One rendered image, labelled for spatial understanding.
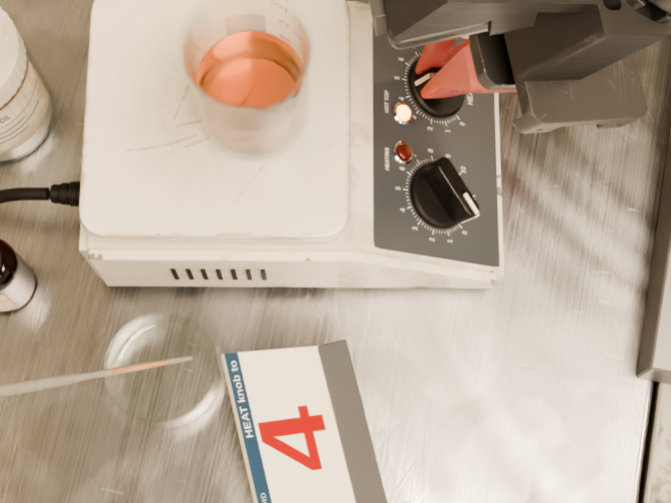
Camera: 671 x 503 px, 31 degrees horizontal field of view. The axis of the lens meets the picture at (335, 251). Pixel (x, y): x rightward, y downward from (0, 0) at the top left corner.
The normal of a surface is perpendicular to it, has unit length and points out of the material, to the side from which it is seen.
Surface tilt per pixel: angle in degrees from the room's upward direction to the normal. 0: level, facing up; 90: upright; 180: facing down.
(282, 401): 40
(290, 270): 90
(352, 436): 0
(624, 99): 30
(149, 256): 0
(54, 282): 0
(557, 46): 61
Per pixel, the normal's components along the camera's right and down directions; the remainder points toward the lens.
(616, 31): 0.51, -0.22
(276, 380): 0.63, -0.34
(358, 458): 0.01, -0.25
